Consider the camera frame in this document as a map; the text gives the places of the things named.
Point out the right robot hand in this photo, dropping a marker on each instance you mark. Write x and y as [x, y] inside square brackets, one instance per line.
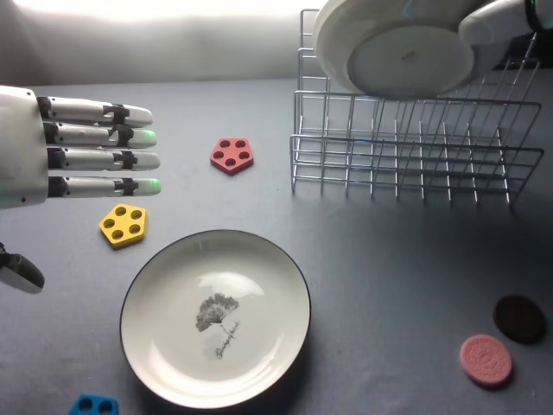
[497, 21]

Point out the pink round cookie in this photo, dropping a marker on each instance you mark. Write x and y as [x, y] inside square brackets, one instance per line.
[486, 359]

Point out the blue pentagon block with holes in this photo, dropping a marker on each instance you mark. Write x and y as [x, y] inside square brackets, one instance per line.
[95, 400]

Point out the white plate with one leaf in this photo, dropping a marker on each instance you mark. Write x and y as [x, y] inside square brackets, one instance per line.
[173, 346]

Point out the yellow pentagon block with holes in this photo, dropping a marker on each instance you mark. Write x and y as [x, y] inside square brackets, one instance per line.
[123, 225]

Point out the brown round cookie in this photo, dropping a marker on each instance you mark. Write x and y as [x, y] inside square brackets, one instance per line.
[518, 317]

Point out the red pentagon block with holes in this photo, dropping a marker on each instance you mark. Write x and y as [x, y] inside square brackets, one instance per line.
[231, 149]

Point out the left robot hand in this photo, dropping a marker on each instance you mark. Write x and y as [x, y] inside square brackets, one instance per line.
[21, 147]

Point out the grey table cloth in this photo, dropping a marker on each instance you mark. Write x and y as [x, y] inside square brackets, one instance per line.
[389, 268]

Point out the white plate with two leaves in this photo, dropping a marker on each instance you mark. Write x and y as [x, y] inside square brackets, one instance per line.
[410, 56]

